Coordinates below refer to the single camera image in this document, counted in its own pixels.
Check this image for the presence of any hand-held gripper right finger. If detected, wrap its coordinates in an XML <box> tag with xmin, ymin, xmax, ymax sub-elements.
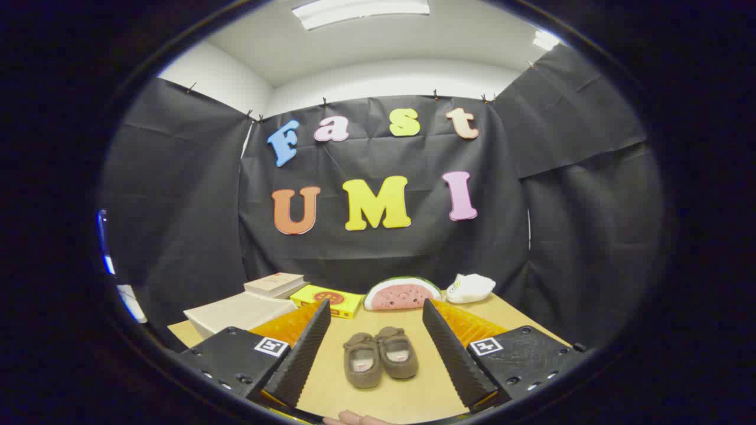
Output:
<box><xmin>422</xmin><ymin>298</ymin><xmax>591</xmax><ymax>411</ymax></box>

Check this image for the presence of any watermelon slice plush toy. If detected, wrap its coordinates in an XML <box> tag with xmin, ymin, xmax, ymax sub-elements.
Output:
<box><xmin>363</xmin><ymin>276</ymin><xmax>442</xmax><ymax>312</ymax></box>

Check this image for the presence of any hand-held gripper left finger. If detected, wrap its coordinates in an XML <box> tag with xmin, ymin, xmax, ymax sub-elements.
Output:
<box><xmin>177</xmin><ymin>299</ymin><xmax>331</xmax><ymax>408</ymax></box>

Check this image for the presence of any black backdrop cloth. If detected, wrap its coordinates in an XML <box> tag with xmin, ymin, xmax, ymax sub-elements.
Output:
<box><xmin>97</xmin><ymin>44</ymin><xmax>665</xmax><ymax>355</ymax></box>

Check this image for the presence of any cream fabric storage box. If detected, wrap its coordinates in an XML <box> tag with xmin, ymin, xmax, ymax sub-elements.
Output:
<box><xmin>183</xmin><ymin>292</ymin><xmax>299</xmax><ymax>338</ymax></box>

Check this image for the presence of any beige book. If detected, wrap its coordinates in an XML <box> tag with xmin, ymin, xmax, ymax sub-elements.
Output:
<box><xmin>244</xmin><ymin>273</ymin><xmax>305</xmax><ymax>296</ymax></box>

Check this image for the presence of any white plush toy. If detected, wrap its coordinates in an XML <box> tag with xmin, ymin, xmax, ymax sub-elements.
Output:
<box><xmin>446</xmin><ymin>273</ymin><xmax>497</xmax><ymax>305</ymax></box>

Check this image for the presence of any brown fuzzy shoe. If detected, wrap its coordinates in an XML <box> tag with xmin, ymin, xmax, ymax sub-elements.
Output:
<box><xmin>343</xmin><ymin>332</ymin><xmax>383</xmax><ymax>389</ymax></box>
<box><xmin>375</xmin><ymin>326</ymin><xmax>419</xmax><ymax>380</ymax></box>

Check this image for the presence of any long ceiling light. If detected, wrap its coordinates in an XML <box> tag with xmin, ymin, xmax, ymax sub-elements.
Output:
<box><xmin>292</xmin><ymin>0</ymin><xmax>431</xmax><ymax>30</ymax></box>

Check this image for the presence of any yellow book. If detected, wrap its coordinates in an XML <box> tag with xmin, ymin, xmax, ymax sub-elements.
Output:
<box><xmin>291</xmin><ymin>285</ymin><xmax>364</xmax><ymax>319</ymax></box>

